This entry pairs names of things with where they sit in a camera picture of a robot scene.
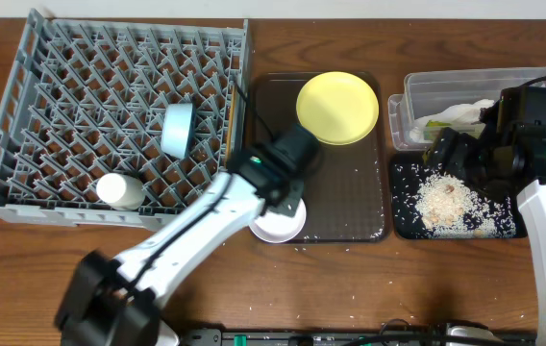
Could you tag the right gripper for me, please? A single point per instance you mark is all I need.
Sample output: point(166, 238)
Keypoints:
point(462, 144)

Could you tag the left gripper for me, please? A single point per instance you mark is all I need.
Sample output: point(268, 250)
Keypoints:
point(290, 200)

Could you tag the white bowl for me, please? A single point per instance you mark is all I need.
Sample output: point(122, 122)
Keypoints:
point(279, 228)

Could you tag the green orange snack wrapper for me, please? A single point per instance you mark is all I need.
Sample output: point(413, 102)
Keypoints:
point(434, 127)

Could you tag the white napkin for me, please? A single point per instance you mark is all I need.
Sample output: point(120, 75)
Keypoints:
point(461, 113)

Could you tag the rice and food scraps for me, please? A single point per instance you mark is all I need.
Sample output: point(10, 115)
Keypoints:
point(451, 206)

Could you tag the wooden chopstick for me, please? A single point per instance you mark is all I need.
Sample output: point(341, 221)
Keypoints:
point(228, 99)
point(231, 119)

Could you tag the light blue bowl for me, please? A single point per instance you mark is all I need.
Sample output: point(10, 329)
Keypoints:
point(177, 129)

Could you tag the white cup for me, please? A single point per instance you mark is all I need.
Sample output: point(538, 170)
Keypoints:
point(121, 192)

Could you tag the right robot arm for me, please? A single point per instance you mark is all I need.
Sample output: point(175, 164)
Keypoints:
point(508, 159)

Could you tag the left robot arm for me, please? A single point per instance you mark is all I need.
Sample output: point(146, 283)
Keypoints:
point(119, 301)

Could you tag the black waste tray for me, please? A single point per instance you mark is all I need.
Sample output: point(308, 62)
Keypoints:
point(407, 206)

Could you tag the clear plastic waste bin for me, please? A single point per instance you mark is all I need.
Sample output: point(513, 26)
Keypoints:
point(428, 93)

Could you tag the dark brown serving tray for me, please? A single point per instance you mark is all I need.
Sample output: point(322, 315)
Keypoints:
point(347, 199)

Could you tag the yellow plate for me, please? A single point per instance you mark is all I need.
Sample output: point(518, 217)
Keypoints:
point(338, 108)

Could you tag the grey plastic dish rack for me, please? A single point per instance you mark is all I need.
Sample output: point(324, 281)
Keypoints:
point(88, 98)

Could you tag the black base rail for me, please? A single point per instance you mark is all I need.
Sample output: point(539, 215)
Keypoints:
point(395, 332)

